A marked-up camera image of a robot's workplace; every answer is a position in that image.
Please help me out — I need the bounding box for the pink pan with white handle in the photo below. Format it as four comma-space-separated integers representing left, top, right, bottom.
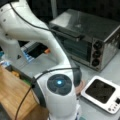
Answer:
75, 83, 83, 95

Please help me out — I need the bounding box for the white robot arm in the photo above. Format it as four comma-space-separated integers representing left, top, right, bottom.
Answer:
0, 0, 81, 120

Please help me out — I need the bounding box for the silver toaster oven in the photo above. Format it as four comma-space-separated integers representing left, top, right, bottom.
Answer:
49, 9, 120, 71

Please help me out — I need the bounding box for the grey storage bin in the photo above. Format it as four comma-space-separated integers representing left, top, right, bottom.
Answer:
6, 64, 36, 88

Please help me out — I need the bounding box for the white induction cooker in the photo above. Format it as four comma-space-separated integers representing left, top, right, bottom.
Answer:
81, 76, 120, 114

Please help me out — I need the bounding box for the wooden shelf cabinet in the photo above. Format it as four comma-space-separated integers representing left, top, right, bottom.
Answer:
0, 66, 48, 120

